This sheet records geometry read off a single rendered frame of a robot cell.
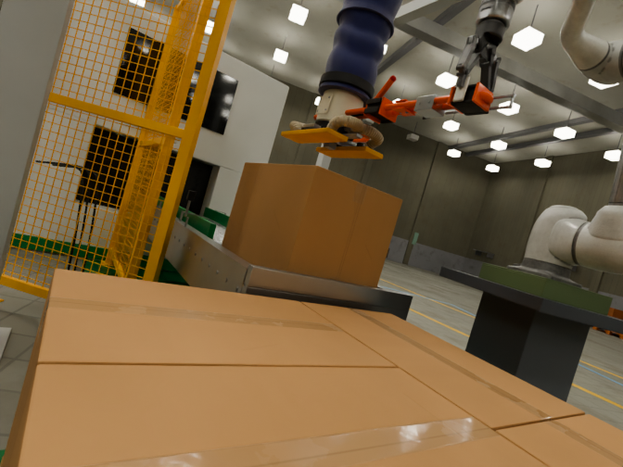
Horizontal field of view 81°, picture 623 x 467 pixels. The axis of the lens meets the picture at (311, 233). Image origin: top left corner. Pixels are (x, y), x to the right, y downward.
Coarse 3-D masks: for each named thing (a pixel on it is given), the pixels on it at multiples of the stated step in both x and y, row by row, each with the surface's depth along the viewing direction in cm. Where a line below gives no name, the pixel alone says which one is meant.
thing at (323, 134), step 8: (320, 128) 131; (328, 128) 127; (288, 136) 152; (296, 136) 148; (304, 136) 144; (312, 136) 140; (320, 136) 136; (328, 136) 132; (336, 136) 130; (344, 136) 132
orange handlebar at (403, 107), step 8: (440, 96) 105; (448, 96) 103; (480, 96) 95; (488, 96) 95; (392, 104) 120; (400, 104) 117; (408, 104) 115; (488, 104) 97; (352, 112) 137; (360, 112) 134; (392, 112) 125; (400, 112) 120; (408, 112) 118
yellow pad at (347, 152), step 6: (360, 144) 148; (318, 150) 164; (324, 150) 160; (330, 150) 156; (336, 150) 153; (342, 150) 150; (348, 150) 147; (354, 150) 143; (360, 150) 141; (366, 150) 139; (372, 150) 140; (330, 156) 168; (336, 156) 164; (342, 156) 160; (348, 156) 156; (354, 156) 153; (360, 156) 149; (366, 156) 146; (372, 156) 143; (378, 156) 142
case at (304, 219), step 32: (256, 192) 145; (288, 192) 123; (320, 192) 115; (352, 192) 121; (256, 224) 138; (288, 224) 118; (320, 224) 117; (352, 224) 124; (384, 224) 132; (256, 256) 133; (288, 256) 114; (320, 256) 119; (352, 256) 126; (384, 256) 134
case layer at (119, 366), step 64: (64, 320) 51; (128, 320) 58; (192, 320) 66; (256, 320) 77; (320, 320) 92; (384, 320) 114; (64, 384) 37; (128, 384) 41; (192, 384) 44; (256, 384) 49; (320, 384) 55; (384, 384) 62; (448, 384) 72; (512, 384) 84; (64, 448) 29; (128, 448) 31; (192, 448) 33; (256, 448) 36; (320, 448) 39; (384, 448) 43; (448, 448) 47; (512, 448) 52; (576, 448) 58
